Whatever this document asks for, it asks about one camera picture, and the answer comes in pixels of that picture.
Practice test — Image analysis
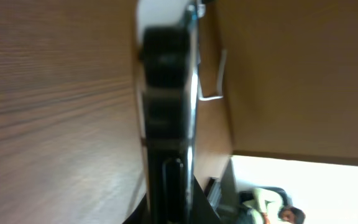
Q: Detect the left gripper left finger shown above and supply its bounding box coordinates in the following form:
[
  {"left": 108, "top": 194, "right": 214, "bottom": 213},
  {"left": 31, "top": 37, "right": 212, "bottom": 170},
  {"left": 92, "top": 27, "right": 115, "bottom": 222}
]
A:
[{"left": 122, "top": 194, "right": 150, "bottom": 224}]

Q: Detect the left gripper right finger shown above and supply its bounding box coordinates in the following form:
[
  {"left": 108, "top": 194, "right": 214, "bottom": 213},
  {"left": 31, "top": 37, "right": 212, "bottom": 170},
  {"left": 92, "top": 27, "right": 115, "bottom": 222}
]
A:
[{"left": 191, "top": 179, "right": 221, "bottom": 224}]

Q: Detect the seated person in background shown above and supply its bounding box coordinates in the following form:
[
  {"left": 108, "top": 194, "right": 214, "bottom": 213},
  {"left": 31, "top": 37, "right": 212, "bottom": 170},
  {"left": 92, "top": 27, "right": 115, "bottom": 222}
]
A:
[{"left": 235, "top": 187, "right": 306, "bottom": 224}]

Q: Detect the white power strip cord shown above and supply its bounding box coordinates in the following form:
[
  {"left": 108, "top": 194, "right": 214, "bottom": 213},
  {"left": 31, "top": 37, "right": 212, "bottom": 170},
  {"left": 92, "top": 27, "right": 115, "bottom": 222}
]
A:
[{"left": 197, "top": 48, "right": 228, "bottom": 102}]

